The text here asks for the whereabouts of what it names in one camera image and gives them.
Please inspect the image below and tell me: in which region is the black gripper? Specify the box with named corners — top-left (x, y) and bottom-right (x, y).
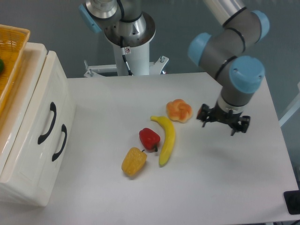
top-left (196, 103), bottom-right (250, 136)

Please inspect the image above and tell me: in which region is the white top drawer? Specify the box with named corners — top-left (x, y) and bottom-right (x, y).
top-left (0, 51), bottom-right (76, 185)

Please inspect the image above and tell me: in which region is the white drawer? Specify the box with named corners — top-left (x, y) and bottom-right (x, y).
top-left (0, 51), bottom-right (76, 185)
top-left (0, 103), bottom-right (76, 207)

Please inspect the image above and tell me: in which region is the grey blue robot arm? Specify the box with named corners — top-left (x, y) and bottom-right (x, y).
top-left (79, 0), bottom-right (270, 133)

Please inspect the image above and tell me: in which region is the white drawer cabinet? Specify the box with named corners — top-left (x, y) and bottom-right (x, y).
top-left (0, 42), bottom-right (76, 207)

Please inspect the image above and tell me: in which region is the white lower drawer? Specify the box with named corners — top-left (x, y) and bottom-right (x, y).
top-left (0, 103), bottom-right (76, 207)

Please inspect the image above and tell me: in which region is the knotted bread roll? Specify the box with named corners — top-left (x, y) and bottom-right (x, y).
top-left (166, 99), bottom-right (193, 123)

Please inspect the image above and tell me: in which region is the yellow banana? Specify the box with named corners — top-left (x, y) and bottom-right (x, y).
top-left (150, 116), bottom-right (176, 167)

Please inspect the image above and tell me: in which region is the red bell pepper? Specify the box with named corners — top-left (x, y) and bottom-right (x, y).
top-left (139, 128), bottom-right (160, 152)

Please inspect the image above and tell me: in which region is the yellow bell pepper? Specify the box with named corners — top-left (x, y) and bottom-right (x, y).
top-left (121, 147), bottom-right (147, 176)

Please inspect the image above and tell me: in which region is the black device at edge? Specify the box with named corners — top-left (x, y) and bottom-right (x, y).
top-left (284, 190), bottom-right (300, 215)

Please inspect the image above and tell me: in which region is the orange woven basket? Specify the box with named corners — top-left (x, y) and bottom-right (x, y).
top-left (0, 24), bottom-right (30, 111)

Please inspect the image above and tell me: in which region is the green bell pepper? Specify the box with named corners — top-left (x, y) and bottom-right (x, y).
top-left (0, 59), bottom-right (5, 73)

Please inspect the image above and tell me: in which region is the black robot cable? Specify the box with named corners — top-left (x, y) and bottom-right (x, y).
top-left (120, 35), bottom-right (134, 76)

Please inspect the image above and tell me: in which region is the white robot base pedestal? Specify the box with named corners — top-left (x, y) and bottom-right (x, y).
top-left (84, 12), bottom-right (169, 77)

